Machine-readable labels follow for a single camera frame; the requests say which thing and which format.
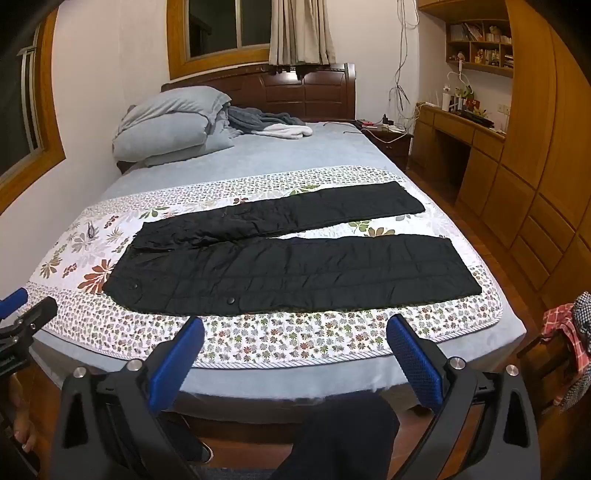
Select folded grey duvet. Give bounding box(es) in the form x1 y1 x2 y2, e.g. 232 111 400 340
117 86 234 139
113 111 237 168

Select floral quilted bedspread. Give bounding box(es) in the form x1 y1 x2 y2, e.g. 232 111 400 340
28 165 504 370

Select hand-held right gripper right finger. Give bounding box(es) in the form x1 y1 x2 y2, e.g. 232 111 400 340
385 314 541 480

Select dark grey blanket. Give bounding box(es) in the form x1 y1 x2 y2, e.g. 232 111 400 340
225 105 308 136

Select wooden wall shelf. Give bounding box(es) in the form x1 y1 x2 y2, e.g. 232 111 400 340
445 18 516 78

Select dark slipper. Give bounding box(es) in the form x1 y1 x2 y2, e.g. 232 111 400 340
184 438 216 465

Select black quilted pants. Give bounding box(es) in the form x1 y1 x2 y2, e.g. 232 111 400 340
102 181 482 317

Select bed with grey sheet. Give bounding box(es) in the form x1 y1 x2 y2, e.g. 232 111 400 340
28 119 528 414

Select dark wooden headboard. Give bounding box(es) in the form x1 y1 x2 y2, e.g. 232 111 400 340
161 62 359 123

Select person's leg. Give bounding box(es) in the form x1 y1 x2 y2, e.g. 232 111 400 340
267 394 402 480

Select white desk lamp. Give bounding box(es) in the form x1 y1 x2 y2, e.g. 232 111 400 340
447 59 475 101

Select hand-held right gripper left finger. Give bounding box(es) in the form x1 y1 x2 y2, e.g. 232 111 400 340
48 316 206 480

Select wooden wardrobe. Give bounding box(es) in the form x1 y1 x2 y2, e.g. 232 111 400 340
418 0 591 308

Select wooden chair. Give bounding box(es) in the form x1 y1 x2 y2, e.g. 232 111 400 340
516 330 583 409

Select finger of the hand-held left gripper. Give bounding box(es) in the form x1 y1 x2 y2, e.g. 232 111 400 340
0 298 59 352
0 288 29 320

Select white hanging cables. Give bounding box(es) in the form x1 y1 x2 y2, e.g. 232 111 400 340
389 0 419 127

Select red checked cloth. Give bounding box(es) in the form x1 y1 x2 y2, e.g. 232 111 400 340
540 302 583 407

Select wooden desk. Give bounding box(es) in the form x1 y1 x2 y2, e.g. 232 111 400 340
410 102 509 206

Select black white houndstooth cloth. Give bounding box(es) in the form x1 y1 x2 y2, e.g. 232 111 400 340
560 291 591 412

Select dark wooden nightstand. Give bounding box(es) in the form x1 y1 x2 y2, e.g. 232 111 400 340
364 122 414 169

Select wooden framed side window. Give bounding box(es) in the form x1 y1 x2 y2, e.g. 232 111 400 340
0 17 66 214

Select beige curtain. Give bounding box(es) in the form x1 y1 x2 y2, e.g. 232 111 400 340
268 0 338 66

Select white fleece garment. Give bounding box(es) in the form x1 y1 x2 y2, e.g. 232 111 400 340
255 123 315 140

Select black keyboard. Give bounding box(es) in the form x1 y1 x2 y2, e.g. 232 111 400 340
455 111 496 129

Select black cable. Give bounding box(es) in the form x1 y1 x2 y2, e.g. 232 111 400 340
321 119 366 136

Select person's left hand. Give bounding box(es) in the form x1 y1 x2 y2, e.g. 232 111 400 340
8 376 38 454

